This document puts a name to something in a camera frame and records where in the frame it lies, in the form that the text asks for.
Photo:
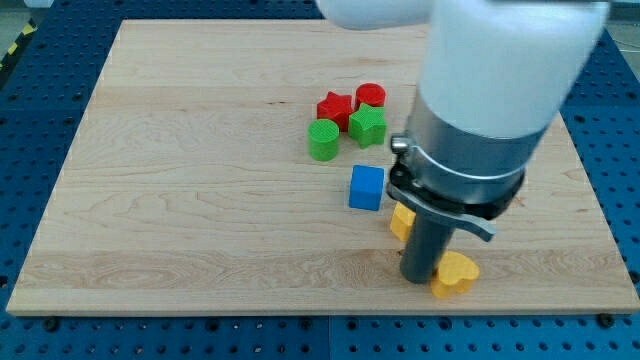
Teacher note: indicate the silver tool mount with clamp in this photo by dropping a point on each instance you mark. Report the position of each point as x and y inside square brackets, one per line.
[456, 178]

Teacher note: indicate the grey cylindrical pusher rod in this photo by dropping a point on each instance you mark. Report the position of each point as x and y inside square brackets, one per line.
[424, 248]

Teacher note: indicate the yellow heart block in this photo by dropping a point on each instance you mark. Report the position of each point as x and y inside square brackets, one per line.
[455, 274]

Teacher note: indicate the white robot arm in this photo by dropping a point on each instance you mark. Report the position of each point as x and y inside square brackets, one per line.
[495, 73]

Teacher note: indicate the wooden board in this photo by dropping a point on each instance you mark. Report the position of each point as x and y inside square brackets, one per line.
[188, 190]

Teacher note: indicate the yellow block behind rod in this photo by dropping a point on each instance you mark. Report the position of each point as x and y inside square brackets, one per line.
[402, 222]

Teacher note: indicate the blue cube block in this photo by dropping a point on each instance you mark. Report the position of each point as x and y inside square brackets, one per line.
[366, 186]

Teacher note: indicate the green star block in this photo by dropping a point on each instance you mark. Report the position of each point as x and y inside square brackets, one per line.
[367, 125]

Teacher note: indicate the red cylinder block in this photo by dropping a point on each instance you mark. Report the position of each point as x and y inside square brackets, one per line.
[371, 94]

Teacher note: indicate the green cylinder block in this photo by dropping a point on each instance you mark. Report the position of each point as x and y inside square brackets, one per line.
[323, 139]

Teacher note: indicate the red star block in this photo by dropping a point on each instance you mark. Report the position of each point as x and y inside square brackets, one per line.
[337, 108]

